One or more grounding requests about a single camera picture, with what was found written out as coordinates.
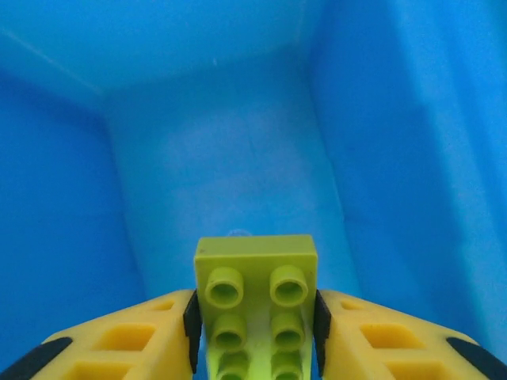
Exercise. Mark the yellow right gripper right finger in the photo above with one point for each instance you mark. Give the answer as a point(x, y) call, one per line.
point(388, 340)

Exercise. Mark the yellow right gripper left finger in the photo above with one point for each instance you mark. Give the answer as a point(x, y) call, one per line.
point(119, 340)

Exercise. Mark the lime green lego brick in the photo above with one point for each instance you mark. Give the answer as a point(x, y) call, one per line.
point(253, 257)

